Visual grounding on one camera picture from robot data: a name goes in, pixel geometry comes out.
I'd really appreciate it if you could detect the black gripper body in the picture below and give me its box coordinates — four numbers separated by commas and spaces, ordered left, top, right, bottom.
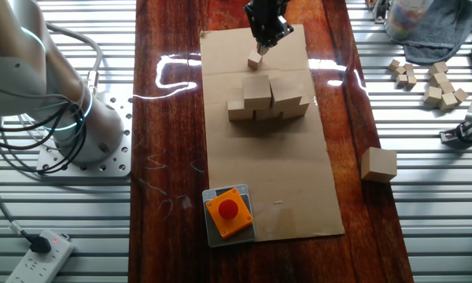
248, 0, 292, 21

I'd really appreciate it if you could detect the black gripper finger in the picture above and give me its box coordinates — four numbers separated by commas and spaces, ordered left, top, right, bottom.
264, 13, 295, 55
242, 4, 266, 55

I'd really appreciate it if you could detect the large wooden cube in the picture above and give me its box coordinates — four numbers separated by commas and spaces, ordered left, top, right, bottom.
242, 74, 272, 111
227, 86, 255, 122
360, 146, 398, 184
281, 94, 311, 120
269, 75, 304, 113
253, 106, 283, 121

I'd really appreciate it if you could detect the jar with colourful contents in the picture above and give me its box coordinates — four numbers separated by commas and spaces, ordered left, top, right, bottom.
384, 0, 433, 41

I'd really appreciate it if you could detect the reddish wood grain board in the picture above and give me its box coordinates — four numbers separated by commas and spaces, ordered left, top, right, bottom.
127, 0, 415, 283

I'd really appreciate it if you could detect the silver robot mounting plate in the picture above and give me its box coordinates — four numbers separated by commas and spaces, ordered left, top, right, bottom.
35, 83, 134, 178

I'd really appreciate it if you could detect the orange emergency stop button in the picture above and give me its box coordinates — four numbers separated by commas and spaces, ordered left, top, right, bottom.
205, 187, 254, 240

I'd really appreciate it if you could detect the brown cardboard sheet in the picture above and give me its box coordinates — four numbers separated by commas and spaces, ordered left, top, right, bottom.
199, 24, 346, 243

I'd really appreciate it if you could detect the black power plug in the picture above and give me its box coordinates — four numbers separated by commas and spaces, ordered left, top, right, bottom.
28, 234, 53, 255

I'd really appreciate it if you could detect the white power strip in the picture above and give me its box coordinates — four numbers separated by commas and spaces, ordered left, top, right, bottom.
6, 229, 76, 283

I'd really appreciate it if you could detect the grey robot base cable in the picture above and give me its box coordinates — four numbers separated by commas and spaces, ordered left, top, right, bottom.
45, 21, 104, 96

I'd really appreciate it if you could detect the black cable bundle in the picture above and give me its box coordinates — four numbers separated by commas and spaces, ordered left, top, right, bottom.
0, 92, 90, 176

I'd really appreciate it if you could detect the metal camera stand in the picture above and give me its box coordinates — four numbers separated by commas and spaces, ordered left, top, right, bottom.
439, 116, 472, 149

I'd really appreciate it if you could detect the grey power cord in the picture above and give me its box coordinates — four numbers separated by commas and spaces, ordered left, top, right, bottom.
0, 129, 35, 241

